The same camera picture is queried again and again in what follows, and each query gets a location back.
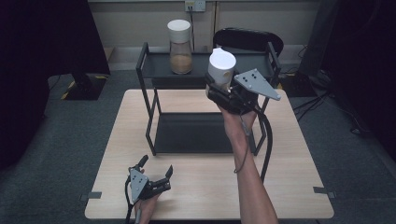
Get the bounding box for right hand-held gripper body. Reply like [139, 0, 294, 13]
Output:
[206, 68, 282, 116]

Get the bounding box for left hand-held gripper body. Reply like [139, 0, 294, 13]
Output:
[128, 167, 172, 204]

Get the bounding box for glass jar with white spout lid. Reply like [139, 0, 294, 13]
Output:
[205, 47, 237, 94]

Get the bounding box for black metal two-tier rack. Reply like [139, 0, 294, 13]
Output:
[135, 41, 283, 157]

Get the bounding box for glass jar with beige lid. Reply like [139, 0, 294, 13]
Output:
[166, 19, 193, 76]

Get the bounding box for person's left hand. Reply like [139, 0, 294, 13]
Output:
[134, 193, 163, 224]

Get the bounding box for person's right hand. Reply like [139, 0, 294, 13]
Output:
[219, 105, 258, 141]

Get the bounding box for black chair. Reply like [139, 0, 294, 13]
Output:
[212, 27, 285, 58]

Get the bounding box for black stand base yellow tape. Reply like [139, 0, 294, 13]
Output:
[60, 73, 110, 101]

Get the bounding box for dark curtain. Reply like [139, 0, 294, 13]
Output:
[0, 0, 110, 171]
[320, 0, 396, 153]

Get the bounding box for left hand-held gripper black cable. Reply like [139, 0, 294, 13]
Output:
[124, 175, 134, 224]

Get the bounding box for hand-held gripper black cable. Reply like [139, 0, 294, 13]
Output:
[253, 104, 275, 184]
[124, 175, 134, 224]

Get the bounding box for grey metal table bracket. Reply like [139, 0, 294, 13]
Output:
[313, 186, 337, 199]
[78, 191, 103, 202]

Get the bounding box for right hand-held gripper black cable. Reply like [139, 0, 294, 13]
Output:
[253, 104, 275, 184]

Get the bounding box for thin grey cord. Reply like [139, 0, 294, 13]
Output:
[233, 116, 252, 175]

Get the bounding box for black floor cables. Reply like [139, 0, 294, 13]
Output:
[292, 90, 372, 138]

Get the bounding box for black plugged power cable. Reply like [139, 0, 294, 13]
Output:
[188, 5, 196, 52]

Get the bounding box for white wall socket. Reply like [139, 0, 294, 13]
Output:
[184, 0, 206, 13]

